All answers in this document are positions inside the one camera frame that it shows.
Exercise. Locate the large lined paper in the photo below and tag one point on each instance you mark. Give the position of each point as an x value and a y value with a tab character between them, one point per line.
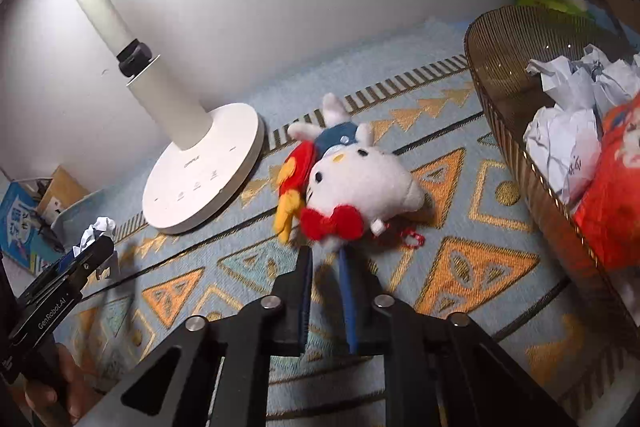
565	147

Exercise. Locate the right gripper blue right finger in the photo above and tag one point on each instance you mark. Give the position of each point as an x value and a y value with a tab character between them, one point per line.
377	324

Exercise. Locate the white desk lamp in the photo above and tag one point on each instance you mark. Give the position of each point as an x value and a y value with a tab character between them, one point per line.
210	154

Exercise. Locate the hello kitty plush toy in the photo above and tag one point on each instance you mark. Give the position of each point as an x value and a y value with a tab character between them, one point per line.
338	185

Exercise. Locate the paper ball back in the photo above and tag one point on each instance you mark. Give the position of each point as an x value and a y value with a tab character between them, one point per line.
614	83

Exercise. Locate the wooden pen cup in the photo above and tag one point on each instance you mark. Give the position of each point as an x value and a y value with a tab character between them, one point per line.
62	192

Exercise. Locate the blue study book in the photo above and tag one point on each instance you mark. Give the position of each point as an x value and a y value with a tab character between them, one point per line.
19	239

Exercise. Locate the patterned blue table mat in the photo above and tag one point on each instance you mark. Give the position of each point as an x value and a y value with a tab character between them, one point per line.
472	253

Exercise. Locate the orange snack packet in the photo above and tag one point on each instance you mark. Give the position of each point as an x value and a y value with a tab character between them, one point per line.
608	214

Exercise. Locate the paper ball pile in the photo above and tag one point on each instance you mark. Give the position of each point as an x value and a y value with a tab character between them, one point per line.
570	86

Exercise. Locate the person's left hand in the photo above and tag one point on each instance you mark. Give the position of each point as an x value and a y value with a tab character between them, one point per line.
67	402

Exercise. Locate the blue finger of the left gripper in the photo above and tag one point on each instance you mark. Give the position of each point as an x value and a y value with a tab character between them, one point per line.
89	261
60	266

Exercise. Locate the small paper ball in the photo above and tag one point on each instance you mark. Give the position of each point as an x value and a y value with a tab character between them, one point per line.
102	226

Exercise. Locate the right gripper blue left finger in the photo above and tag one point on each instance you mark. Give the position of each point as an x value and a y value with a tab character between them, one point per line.
275	325

